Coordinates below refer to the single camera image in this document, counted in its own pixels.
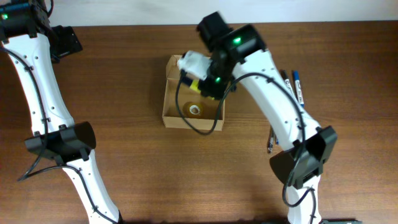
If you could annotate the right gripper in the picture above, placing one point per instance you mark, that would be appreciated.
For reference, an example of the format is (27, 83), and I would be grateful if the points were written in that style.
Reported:
(211, 90)

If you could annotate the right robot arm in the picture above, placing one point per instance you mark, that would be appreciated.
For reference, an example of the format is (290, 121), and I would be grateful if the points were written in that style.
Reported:
(241, 56)

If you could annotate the blue whiteboard marker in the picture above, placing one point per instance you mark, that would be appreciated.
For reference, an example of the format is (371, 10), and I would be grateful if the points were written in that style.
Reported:
(298, 88)

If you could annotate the yellow adhesive tape roll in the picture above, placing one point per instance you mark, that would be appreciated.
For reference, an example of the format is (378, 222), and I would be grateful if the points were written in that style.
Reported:
(194, 110)

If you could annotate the yellow highlighter with dark cap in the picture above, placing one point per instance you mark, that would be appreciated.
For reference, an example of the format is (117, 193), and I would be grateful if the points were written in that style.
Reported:
(193, 85)

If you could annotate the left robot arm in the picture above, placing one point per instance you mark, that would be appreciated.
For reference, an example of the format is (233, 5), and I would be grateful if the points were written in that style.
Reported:
(33, 45)

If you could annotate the brown cardboard box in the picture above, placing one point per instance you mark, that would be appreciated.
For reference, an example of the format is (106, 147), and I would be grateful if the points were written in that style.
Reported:
(175, 99)

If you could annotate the black transparent ballpoint pen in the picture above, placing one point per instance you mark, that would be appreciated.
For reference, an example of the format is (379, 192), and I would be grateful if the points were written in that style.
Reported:
(270, 143)

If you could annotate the black whiteboard marker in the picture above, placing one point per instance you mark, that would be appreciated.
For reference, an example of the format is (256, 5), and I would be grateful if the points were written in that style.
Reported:
(284, 75)

